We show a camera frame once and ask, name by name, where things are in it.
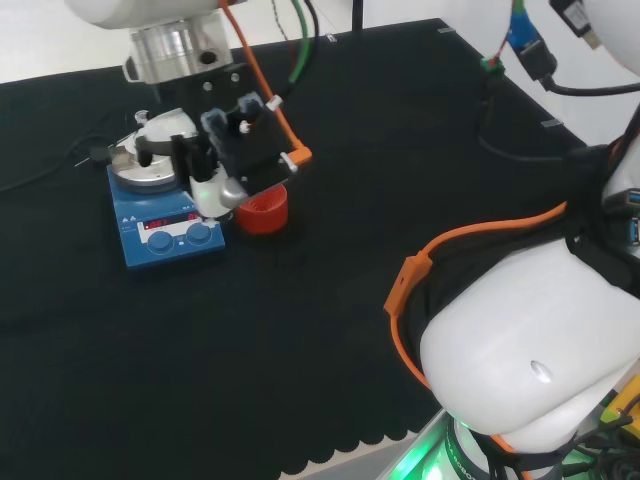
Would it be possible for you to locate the black cable with metal plug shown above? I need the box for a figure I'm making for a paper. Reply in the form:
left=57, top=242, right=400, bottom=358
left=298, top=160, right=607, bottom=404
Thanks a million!
left=548, top=0, right=640, bottom=97

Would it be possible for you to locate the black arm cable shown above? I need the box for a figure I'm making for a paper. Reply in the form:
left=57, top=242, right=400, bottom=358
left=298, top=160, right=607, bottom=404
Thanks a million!
left=477, top=74, right=571, bottom=162

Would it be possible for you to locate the black robot base ring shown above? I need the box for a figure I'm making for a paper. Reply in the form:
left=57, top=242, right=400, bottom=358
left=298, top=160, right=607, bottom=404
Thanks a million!
left=394, top=412, right=496, bottom=480

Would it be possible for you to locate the heater with blue base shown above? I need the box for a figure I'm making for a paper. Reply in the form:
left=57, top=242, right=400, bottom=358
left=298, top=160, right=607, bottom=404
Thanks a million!
left=74, top=134, right=227, bottom=274

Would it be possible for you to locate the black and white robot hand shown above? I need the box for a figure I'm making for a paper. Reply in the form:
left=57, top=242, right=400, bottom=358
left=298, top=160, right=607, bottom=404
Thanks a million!
left=133, top=106, right=248, bottom=222

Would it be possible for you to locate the black bench cloth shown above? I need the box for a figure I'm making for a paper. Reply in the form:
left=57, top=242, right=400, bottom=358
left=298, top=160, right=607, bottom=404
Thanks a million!
left=0, top=17, right=606, bottom=480

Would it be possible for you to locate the green cable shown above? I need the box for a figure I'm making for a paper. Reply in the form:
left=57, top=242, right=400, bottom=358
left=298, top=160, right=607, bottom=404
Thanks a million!
left=286, top=0, right=314, bottom=90

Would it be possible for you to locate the thin black heater cable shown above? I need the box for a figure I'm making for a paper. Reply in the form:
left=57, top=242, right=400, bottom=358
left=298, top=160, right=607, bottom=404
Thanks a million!
left=0, top=134, right=96, bottom=194

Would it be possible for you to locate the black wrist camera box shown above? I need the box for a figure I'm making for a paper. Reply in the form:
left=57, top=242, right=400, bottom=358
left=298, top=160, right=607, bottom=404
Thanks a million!
left=200, top=92, right=301, bottom=196

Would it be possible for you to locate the red ribbed plastic cup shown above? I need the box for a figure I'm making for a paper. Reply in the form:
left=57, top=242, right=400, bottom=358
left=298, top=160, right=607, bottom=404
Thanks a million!
left=234, top=183, right=290, bottom=236

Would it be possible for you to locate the orange cable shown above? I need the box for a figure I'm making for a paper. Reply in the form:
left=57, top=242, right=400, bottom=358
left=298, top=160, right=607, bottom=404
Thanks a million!
left=219, top=0, right=571, bottom=480

